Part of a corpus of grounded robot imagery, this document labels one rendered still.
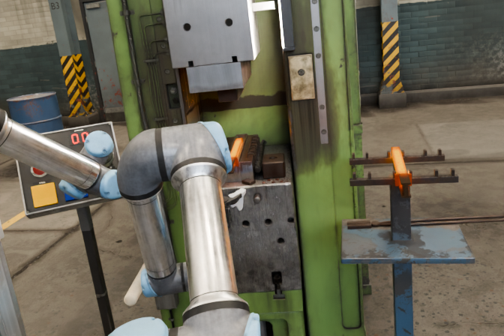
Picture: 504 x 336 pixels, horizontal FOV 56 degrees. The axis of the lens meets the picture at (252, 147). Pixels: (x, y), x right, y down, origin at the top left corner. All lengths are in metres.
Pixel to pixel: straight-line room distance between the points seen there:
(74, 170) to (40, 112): 5.05
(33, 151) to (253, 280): 1.07
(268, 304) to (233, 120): 0.85
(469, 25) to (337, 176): 5.99
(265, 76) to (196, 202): 1.36
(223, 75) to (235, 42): 0.12
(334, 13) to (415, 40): 5.82
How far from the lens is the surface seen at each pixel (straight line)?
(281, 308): 2.00
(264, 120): 2.24
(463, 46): 7.77
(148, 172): 0.99
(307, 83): 1.85
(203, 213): 0.90
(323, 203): 2.00
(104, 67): 8.69
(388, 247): 1.64
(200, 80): 1.75
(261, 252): 1.87
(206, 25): 1.73
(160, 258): 1.19
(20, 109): 6.29
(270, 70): 2.20
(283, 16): 1.81
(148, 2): 1.92
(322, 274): 2.15
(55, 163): 1.19
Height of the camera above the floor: 1.51
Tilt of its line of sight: 15 degrees down
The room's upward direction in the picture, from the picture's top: 7 degrees counter-clockwise
